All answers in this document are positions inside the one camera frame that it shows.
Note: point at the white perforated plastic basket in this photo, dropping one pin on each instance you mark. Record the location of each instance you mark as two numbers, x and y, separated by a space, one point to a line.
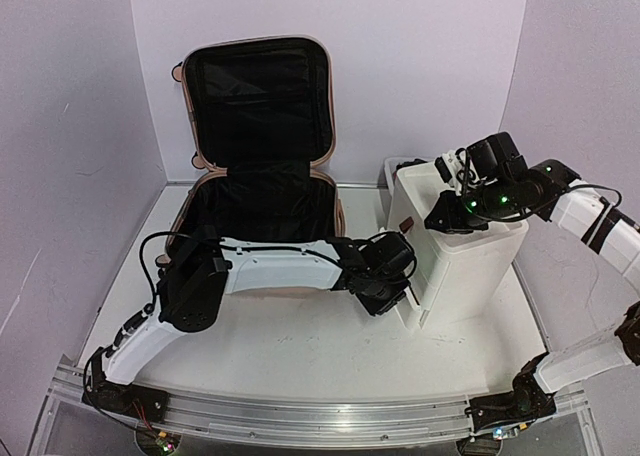
392 164

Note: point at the aluminium front rail base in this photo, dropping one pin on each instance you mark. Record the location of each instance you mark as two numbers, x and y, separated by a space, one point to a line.
122 422

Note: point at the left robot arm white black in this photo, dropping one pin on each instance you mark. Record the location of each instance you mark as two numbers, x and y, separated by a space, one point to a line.
206 267

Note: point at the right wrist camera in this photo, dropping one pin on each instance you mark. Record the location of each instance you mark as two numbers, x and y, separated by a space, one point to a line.
451 168

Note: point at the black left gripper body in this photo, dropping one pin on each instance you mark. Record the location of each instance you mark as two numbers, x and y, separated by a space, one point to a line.
385 294

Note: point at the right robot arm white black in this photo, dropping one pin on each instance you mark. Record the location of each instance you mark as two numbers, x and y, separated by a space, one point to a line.
591 214

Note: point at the white plastic storage bin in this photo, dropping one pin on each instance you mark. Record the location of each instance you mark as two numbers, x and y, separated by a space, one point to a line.
457 273

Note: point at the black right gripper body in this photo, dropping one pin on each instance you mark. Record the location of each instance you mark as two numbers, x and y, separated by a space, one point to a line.
494 205

